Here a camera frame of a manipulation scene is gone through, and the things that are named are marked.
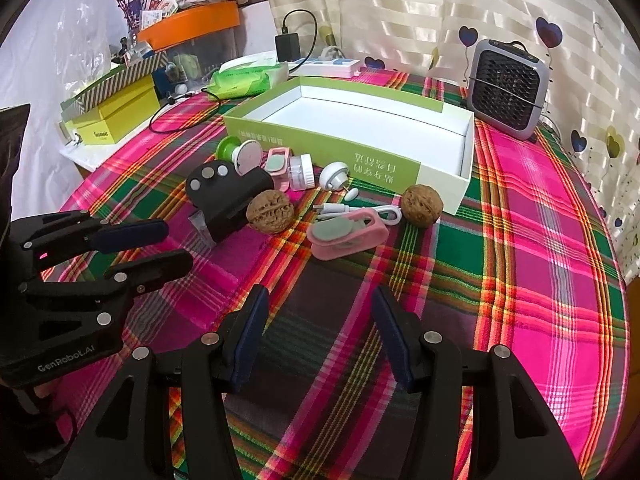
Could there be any black handheld device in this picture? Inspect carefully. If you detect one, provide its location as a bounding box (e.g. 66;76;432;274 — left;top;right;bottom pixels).
193;167;274;244

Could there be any brown walnut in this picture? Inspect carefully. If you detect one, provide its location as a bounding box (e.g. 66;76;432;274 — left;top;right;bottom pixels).
400;184;444;229
246;190;295;235

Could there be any green white spool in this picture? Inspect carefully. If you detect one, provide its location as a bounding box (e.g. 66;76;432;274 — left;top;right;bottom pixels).
216;136;262;176

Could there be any small pink clip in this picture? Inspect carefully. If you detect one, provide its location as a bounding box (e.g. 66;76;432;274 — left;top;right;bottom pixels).
264;146;291;192

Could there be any large pink clip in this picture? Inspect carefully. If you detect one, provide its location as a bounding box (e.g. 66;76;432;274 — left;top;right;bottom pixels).
306;208;390;261

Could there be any white usb cable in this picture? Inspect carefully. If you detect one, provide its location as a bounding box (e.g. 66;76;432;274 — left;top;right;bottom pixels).
311;201;403;228

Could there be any black round disc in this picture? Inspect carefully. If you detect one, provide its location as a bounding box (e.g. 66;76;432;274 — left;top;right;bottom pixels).
186;160;241;207

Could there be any yellow cardboard box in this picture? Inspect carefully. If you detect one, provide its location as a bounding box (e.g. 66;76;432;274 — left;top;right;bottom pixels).
65;75;160;145

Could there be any striped gift box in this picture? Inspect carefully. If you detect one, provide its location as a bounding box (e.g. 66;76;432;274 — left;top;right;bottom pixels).
60;52;168;120

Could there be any plaid bed cover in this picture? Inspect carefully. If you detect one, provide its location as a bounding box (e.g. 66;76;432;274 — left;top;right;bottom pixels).
41;67;630;480

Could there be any green tissue pack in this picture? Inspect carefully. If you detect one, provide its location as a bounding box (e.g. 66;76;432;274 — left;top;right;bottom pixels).
206;63;288;100

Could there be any orange lid storage bin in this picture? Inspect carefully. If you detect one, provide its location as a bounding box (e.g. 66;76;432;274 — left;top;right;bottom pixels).
138;1;241;81

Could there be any white round knob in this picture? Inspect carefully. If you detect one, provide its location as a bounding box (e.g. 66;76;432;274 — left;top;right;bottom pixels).
319;162;359;202

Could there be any black power adapter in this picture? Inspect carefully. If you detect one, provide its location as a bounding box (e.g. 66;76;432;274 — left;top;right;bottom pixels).
274;32;302;62

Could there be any white power strip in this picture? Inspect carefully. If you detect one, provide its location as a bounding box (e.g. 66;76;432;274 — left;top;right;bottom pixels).
288;58;362;79

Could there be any green white cardboard box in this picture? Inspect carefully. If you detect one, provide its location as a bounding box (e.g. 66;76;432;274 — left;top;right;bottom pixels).
224;77;475;214

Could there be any grey mini desk fan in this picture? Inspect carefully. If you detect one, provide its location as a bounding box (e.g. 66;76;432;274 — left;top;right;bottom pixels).
466;39;550;141

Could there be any heart patterned curtain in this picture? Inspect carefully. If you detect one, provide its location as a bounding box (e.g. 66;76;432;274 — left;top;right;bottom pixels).
269;0;639;280

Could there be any black cable on table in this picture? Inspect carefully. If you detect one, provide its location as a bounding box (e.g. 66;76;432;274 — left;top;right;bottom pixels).
147;86;222;136

